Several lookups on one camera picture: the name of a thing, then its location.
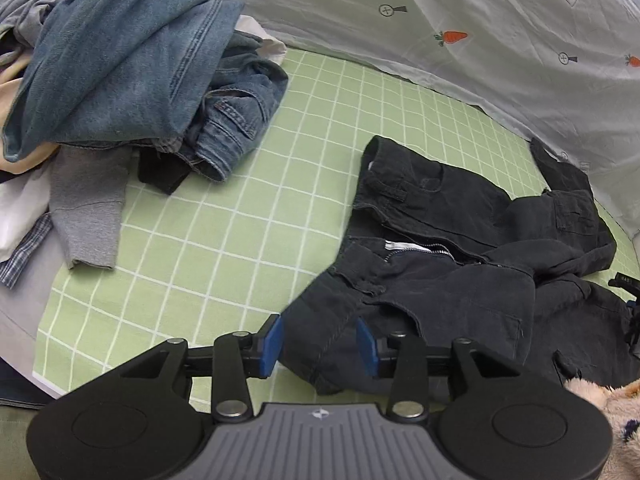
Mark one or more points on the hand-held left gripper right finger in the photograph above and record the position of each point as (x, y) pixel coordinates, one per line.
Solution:
(365, 347)

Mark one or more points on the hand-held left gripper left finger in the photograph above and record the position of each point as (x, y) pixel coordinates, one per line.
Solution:
(272, 345)

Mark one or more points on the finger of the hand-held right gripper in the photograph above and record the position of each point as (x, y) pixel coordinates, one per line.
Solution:
(634, 330)
(626, 280)

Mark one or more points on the black pants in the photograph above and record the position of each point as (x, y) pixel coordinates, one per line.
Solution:
(450, 270)

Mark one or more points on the beige plush toy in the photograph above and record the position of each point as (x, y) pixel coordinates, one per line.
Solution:
(615, 410)

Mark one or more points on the green checked sheet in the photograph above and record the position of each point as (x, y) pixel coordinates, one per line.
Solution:
(300, 160)

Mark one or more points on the black cloth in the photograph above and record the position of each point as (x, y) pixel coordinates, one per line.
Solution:
(160, 172)

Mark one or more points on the grey sweater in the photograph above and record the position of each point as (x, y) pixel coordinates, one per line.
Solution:
(85, 200)

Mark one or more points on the dark blue denim jeans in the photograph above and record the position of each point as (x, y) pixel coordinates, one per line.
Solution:
(240, 105)

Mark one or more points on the grey bed sheet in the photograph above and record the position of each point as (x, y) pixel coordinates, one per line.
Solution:
(20, 320)

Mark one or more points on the dark blue cloth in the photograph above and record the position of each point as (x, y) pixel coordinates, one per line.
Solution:
(17, 385)

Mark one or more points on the blue plaid shirt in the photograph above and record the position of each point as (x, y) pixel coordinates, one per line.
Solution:
(25, 255)

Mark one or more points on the white garment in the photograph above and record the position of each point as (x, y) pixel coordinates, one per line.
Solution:
(20, 210)

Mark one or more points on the white cloth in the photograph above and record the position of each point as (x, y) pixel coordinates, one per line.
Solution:
(272, 50)

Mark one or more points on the light blue denim jeans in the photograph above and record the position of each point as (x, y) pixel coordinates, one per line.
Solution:
(125, 60)

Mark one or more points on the white carrot print sheet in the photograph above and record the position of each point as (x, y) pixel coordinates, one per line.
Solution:
(450, 0)

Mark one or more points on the cream garment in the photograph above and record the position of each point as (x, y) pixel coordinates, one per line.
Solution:
(10, 90)

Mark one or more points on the grey garment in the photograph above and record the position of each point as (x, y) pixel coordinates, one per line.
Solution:
(30, 5)

